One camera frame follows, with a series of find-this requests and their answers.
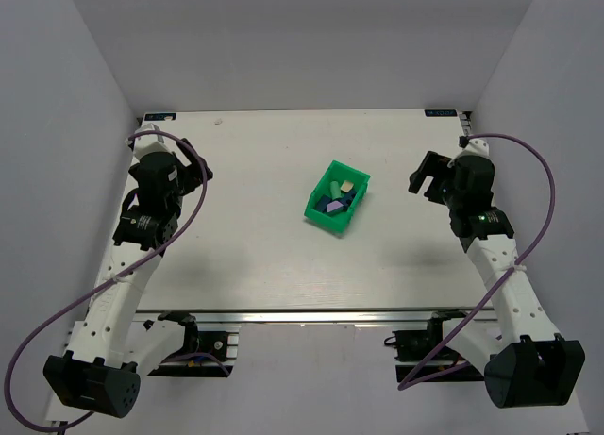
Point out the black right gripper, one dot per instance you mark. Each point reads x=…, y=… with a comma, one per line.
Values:
x=429, y=175

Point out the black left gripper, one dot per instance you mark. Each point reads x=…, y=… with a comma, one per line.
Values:
x=193, y=163

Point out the dark blue rectangular block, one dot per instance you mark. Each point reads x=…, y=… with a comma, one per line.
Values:
x=347, y=199

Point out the green plastic bin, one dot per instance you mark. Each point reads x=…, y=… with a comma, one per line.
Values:
x=340, y=172

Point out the green cylinder block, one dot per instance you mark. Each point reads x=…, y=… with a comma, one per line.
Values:
x=335, y=190

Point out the purple house-shaped block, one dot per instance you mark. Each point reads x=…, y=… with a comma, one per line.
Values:
x=334, y=207

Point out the dark blue bridge block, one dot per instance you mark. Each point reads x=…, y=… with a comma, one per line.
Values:
x=321, y=205

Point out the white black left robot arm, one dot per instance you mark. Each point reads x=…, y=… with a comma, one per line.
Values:
x=101, y=371

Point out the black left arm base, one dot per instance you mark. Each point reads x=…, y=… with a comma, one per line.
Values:
x=205, y=352

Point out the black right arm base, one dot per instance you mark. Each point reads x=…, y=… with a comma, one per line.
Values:
x=411, y=345

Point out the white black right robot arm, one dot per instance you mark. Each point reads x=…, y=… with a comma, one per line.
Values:
x=532, y=364

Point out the beige square block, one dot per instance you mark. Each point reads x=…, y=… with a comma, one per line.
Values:
x=347, y=186

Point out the blue label sticker right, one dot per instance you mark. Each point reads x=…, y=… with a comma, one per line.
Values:
x=437, y=113

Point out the blue label sticker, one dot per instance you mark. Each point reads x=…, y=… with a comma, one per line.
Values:
x=159, y=117
x=437, y=113

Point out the blue label sticker left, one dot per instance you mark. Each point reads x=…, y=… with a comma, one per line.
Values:
x=159, y=117

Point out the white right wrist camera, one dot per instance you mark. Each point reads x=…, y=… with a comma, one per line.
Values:
x=475, y=147

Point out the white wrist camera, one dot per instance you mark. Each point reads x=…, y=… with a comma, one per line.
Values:
x=475, y=147
x=149, y=142

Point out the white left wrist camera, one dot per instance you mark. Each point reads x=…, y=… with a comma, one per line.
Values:
x=149, y=142

